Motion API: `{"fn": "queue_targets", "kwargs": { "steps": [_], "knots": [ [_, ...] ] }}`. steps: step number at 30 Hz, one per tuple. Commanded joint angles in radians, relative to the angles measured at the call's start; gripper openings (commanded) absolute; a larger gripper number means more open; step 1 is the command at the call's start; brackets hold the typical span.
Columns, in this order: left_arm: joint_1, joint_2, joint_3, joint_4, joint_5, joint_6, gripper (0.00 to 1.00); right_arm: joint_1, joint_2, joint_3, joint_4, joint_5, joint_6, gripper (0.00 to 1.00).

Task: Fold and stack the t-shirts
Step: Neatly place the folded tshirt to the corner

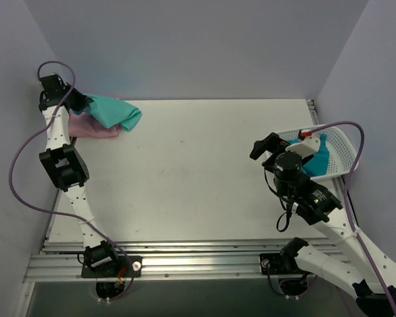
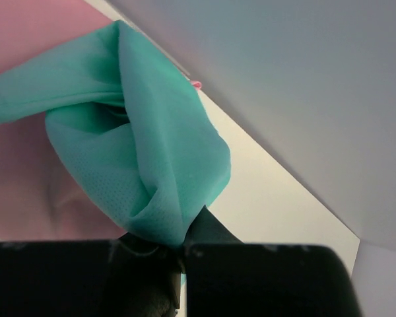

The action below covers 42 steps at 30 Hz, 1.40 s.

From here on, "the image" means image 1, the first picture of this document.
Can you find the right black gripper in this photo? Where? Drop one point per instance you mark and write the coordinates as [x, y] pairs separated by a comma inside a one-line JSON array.
[[270, 149]]

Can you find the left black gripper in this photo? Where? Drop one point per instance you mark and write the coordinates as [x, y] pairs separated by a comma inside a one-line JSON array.
[[74, 100]]

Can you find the dark teal t shirt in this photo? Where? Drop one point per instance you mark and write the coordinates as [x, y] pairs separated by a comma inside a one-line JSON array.
[[317, 165]]

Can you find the mint green t shirt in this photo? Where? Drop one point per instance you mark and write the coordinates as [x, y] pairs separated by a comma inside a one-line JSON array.
[[111, 112]]

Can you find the white perforated plastic basket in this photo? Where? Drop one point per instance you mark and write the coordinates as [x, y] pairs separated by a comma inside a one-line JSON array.
[[342, 153]]

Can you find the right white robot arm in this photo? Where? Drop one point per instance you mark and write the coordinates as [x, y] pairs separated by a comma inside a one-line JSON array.
[[370, 276]]

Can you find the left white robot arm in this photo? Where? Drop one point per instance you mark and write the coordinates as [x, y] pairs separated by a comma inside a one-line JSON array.
[[68, 171]]

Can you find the folded pink t shirt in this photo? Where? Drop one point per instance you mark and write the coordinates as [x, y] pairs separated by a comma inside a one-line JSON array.
[[83, 125]]

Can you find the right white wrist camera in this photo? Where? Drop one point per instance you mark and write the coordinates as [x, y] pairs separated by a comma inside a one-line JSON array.
[[308, 144]]

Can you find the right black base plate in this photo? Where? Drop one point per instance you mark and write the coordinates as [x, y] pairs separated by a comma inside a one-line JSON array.
[[277, 264]]

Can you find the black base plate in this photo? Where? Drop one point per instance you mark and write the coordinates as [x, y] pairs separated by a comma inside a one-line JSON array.
[[277, 264], [120, 268]]

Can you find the aluminium rail frame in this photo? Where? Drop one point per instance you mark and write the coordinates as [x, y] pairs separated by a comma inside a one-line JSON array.
[[180, 190]]

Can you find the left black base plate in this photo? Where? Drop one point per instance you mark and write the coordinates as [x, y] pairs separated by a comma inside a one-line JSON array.
[[120, 268]]

